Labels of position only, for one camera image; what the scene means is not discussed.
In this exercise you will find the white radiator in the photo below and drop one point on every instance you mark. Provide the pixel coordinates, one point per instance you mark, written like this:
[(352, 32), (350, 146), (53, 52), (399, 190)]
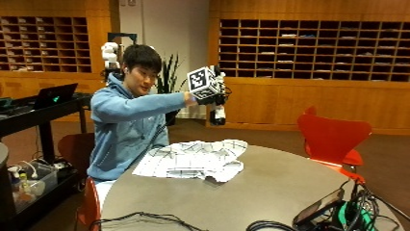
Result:
[(192, 112)]

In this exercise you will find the white cube with black markers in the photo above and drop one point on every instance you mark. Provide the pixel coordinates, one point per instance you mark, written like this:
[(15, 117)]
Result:
[(202, 82)]

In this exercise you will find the white cloth with black lines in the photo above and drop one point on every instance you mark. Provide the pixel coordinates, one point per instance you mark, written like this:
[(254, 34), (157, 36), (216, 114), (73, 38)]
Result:
[(192, 160)]

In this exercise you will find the green potted plant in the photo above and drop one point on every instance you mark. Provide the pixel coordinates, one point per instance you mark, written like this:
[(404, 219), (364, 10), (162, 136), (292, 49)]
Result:
[(169, 77)]

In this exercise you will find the the person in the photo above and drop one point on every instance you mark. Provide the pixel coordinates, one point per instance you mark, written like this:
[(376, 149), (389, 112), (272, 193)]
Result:
[(125, 128)]

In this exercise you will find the wide wooden pigeonhole shelf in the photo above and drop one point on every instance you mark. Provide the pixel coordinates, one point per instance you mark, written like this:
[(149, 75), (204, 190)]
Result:
[(316, 49)]

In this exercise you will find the dark red chair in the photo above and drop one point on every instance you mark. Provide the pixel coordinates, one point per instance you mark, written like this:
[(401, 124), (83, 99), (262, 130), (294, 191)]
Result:
[(77, 150)]

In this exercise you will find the black phone on stand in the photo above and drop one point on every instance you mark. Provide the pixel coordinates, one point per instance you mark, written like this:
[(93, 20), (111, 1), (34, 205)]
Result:
[(319, 207)]

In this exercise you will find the black laptop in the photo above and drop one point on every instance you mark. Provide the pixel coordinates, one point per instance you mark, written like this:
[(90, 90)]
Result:
[(55, 95)]

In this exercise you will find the black cart table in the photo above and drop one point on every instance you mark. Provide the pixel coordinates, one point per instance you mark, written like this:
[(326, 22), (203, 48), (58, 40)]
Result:
[(39, 115)]

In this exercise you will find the green device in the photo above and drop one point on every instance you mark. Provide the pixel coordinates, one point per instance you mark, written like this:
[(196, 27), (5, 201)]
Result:
[(348, 218)]

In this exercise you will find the clear plastic bin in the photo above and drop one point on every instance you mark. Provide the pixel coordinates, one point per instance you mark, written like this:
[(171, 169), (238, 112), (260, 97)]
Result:
[(41, 179)]

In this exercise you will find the teal case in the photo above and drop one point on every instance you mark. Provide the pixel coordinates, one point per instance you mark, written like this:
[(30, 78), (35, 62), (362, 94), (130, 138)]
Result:
[(6, 102)]

